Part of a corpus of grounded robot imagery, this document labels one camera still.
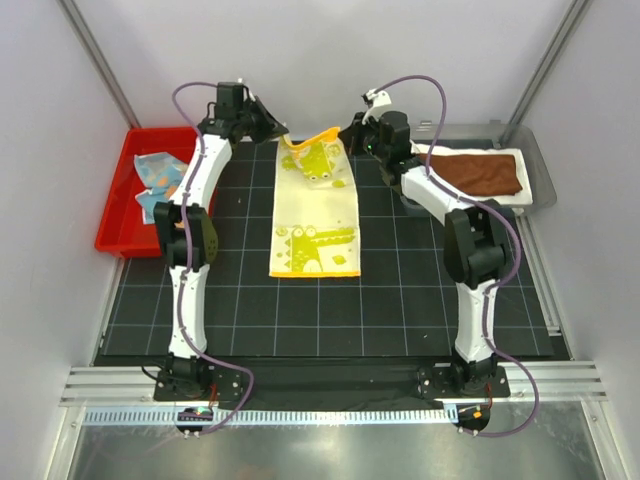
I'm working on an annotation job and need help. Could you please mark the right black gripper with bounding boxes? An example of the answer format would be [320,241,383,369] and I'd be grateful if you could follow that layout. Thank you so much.
[338,111,389,163]

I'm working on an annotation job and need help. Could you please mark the yellow green patterned towel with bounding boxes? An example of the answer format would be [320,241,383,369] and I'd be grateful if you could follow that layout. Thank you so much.
[269,127,361,279]

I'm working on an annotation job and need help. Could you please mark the colourful patterned towel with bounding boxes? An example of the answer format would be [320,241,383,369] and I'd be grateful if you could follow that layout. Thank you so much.
[134,152,188,225]

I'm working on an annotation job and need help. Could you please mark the brown towel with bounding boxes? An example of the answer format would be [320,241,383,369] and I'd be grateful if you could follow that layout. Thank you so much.
[429,154,524,197]

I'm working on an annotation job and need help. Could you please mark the white towel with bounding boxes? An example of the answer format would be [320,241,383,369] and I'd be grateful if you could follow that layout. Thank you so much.
[431,146,533,208]

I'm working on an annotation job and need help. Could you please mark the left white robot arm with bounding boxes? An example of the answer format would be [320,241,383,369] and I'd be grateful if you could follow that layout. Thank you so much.
[154,81,287,401]

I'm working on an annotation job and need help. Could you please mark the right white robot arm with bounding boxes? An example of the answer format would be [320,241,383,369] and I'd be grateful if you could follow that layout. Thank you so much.
[339,111,513,396]

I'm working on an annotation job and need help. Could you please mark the clear plastic container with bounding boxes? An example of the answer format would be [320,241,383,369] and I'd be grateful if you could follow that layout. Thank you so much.
[381,123,557,223]

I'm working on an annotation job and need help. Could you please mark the black grid mat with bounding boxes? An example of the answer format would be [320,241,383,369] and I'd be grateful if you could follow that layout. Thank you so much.
[95,142,569,365]

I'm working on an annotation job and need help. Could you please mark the red plastic bin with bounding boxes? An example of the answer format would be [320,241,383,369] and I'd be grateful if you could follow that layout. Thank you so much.
[95,127,232,263]

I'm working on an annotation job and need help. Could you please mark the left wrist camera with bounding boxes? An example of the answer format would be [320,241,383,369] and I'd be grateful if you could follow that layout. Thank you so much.
[237,78,258,103]

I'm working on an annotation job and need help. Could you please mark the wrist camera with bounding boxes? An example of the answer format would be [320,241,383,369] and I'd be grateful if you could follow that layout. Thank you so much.
[361,89,393,125]
[237,78,258,103]

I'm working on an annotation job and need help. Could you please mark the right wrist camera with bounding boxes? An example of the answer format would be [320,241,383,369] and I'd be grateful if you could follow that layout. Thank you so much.
[361,89,393,125]

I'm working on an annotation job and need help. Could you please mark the left aluminium frame post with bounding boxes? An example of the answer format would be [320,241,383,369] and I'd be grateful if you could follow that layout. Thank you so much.
[56,0,141,128]

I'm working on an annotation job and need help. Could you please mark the aluminium frame post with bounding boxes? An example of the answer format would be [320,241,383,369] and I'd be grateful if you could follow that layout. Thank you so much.
[56,0,141,128]
[500,0,592,144]

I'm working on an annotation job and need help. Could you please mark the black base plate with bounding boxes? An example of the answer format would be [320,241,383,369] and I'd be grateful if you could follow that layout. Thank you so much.
[151,357,510,411]

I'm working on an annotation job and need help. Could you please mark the right aluminium frame post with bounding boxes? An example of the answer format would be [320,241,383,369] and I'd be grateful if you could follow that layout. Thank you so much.
[500,0,592,144]

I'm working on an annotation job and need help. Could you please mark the slotted cable duct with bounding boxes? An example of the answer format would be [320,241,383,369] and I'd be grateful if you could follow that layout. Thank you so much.
[83,406,458,428]

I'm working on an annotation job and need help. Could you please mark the aluminium rail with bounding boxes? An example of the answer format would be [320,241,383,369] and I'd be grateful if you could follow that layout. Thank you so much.
[61,361,607,405]

